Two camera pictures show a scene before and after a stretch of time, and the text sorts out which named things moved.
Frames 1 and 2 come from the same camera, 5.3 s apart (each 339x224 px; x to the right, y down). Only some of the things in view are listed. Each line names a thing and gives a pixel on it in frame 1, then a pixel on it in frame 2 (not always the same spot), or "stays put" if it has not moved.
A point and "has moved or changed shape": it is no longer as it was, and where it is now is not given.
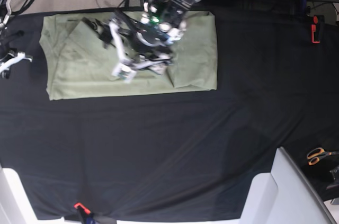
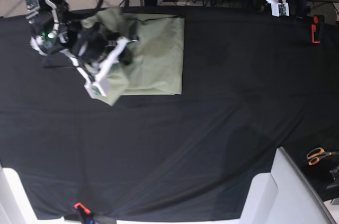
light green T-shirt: x=78 y=63 has moved or changed shape
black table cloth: x=181 y=154 stays put
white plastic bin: x=284 y=196 stays put
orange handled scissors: x=314 y=155 stays put
